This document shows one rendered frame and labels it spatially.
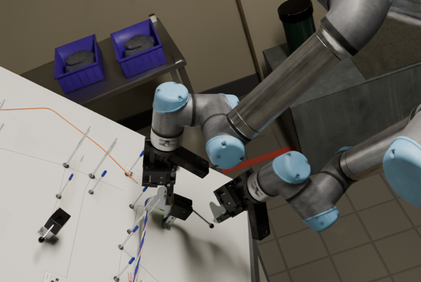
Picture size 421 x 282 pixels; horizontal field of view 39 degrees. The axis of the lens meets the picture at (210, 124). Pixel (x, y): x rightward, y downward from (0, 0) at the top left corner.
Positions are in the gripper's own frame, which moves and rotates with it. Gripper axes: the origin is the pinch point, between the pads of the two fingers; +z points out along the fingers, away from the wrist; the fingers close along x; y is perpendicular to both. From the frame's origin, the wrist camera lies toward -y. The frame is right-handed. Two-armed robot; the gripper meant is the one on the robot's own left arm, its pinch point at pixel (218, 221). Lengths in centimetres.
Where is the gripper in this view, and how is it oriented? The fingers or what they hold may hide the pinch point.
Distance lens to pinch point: 160.1
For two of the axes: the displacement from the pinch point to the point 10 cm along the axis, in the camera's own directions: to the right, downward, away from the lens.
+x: -6.8, 3.1, -6.6
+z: -5.2, 4.2, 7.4
